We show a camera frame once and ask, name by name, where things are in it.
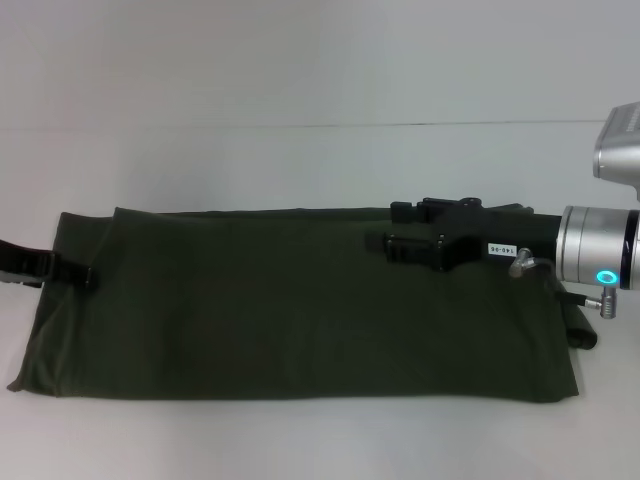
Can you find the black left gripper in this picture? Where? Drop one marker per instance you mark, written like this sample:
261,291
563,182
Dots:
22,262

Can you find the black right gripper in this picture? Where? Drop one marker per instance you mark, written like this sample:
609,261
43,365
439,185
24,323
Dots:
500,232

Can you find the dark green printed t-shirt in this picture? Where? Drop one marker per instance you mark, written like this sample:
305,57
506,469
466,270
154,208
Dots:
250,310

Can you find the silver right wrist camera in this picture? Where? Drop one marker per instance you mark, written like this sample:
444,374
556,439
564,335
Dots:
620,147

